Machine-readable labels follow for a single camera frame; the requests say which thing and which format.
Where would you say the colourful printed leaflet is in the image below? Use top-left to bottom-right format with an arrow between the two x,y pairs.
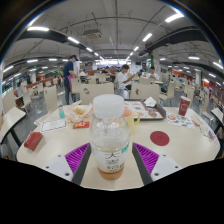
166,112 -> 195,130

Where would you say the beige chair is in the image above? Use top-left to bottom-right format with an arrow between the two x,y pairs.
129,82 -> 161,105
79,82 -> 115,106

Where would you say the red cardboard box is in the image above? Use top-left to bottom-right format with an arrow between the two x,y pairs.
23,131 -> 44,152

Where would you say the red paper cup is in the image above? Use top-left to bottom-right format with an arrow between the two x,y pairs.
177,95 -> 193,117

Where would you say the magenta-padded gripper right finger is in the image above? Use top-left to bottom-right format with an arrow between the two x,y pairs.
131,142 -> 184,187

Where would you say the small clear teal bottle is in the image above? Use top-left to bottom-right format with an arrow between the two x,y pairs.
56,99 -> 66,120

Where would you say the paper food wrapper with fries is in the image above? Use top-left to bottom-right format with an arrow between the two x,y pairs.
64,100 -> 95,125

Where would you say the ceiling air conditioner unit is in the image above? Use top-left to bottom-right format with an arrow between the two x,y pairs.
82,28 -> 103,41

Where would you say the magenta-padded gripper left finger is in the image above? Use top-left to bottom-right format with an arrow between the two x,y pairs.
43,142 -> 93,187

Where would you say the clear white-capped drink bottle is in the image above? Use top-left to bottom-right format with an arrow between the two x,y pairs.
88,94 -> 131,181

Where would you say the person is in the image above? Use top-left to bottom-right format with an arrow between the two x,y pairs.
116,64 -> 138,92
146,66 -> 161,82
16,78 -> 30,98
62,54 -> 81,106

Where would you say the group of ceiling lights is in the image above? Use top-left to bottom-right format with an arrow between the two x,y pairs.
2,12 -> 224,78

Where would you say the flat round red coaster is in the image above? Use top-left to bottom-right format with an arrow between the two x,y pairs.
149,130 -> 171,147

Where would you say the thin red packet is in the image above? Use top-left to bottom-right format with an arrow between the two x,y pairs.
191,117 -> 201,128

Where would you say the small red sauce packet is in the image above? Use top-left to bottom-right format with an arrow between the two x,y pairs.
72,120 -> 91,130

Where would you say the group of beige chairs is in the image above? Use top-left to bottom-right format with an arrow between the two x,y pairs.
1,71 -> 224,126

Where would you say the clear printed packet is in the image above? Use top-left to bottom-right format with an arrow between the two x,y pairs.
198,123 -> 220,142

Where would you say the white printed paper card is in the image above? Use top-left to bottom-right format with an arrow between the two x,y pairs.
39,118 -> 69,134

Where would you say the dark tray with menu paper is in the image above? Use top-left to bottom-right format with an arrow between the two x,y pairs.
123,98 -> 167,121

